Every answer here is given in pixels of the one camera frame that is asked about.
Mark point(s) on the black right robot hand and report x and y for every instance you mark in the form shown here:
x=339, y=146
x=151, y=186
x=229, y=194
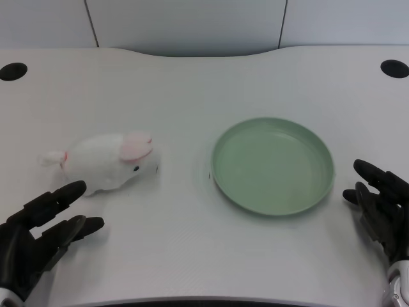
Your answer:
x=380, y=204

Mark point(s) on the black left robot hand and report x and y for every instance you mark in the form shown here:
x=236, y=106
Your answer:
x=35, y=220

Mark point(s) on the white plush rabbit doll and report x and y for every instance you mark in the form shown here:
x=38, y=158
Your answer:
x=108, y=163

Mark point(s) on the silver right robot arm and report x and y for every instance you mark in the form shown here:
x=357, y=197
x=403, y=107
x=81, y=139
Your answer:
x=397, y=284

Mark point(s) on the green round plate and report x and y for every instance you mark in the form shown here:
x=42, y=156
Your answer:
x=271, y=168

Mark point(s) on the black round table grommet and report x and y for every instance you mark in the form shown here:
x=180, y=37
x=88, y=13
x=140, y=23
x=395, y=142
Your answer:
x=394, y=68
x=12, y=71

